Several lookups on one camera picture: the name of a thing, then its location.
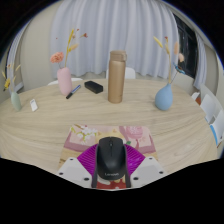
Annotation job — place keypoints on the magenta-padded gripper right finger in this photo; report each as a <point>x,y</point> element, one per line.
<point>148,170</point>

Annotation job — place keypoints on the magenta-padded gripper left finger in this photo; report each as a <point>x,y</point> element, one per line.
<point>75,170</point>

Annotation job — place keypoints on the black computer mouse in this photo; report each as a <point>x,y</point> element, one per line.
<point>111,156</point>

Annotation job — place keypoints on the cartoon print mouse pad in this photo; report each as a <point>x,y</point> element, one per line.
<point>83,135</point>

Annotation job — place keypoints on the light blue vase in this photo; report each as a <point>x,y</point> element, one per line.
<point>164,98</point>

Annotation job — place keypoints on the small white remote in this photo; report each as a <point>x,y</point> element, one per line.
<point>33,105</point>

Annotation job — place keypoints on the blue marker pen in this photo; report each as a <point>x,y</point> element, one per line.
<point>73,91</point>

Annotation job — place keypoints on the row of white blue chairs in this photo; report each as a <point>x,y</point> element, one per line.
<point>210,113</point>

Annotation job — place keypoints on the black rectangular case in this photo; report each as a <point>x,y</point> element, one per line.
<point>93,87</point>

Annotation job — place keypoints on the pink vase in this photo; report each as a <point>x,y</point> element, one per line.
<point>64,81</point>

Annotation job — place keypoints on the pale green vase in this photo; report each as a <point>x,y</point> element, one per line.
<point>16,102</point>

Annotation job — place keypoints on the white chair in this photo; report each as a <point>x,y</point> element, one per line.
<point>53,82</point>
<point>130,73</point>

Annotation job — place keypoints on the tan drink bottle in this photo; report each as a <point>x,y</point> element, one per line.
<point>117,78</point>

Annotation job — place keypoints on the pink and yellow dried flowers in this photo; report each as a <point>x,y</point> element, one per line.
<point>57,57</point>

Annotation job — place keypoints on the narrow white curtain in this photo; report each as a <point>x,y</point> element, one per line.
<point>15,60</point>
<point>201,63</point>

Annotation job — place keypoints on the dark window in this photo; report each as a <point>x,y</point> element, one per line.
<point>186,46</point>

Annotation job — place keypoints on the wide white curtain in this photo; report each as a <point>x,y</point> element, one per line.
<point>116,30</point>

